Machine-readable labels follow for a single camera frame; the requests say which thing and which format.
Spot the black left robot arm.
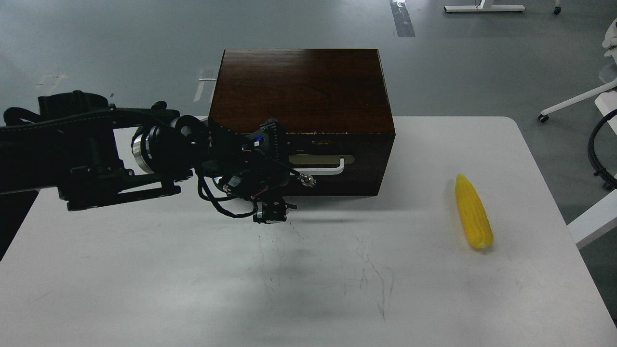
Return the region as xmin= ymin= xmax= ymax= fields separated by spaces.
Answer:
xmin=0 ymin=91 xmax=306 ymax=255

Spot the white office chair base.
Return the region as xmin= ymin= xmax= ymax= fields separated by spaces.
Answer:
xmin=537 ymin=19 xmax=617 ymax=123

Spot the yellow corn cob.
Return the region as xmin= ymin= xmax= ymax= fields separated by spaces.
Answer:
xmin=455 ymin=173 xmax=494 ymax=250

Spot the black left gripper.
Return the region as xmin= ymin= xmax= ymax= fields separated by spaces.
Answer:
xmin=201 ymin=118 xmax=297 ymax=225

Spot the dark wooden drawer cabinet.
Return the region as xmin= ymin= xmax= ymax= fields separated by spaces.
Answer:
xmin=209 ymin=49 xmax=395 ymax=196

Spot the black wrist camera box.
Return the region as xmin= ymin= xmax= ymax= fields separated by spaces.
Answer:
xmin=243 ymin=118 xmax=289 ymax=164

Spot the wooden drawer with white handle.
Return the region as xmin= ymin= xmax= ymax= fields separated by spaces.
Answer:
xmin=286 ymin=135 xmax=393 ymax=177

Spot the white desk leg frame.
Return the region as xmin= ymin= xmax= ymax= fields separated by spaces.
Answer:
xmin=443 ymin=0 xmax=526 ymax=13

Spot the white table frame foot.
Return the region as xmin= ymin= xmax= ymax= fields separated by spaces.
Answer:
xmin=568 ymin=190 xmax=617 ymax=250

